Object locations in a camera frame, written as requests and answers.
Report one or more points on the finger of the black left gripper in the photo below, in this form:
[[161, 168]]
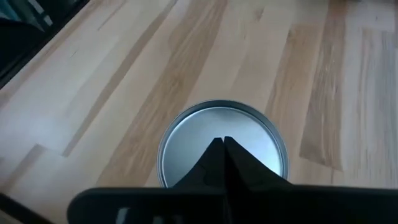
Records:
[[208, 174], [245, 171]]

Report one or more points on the blue tomato can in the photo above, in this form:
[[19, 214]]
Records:
[[199, 133]]

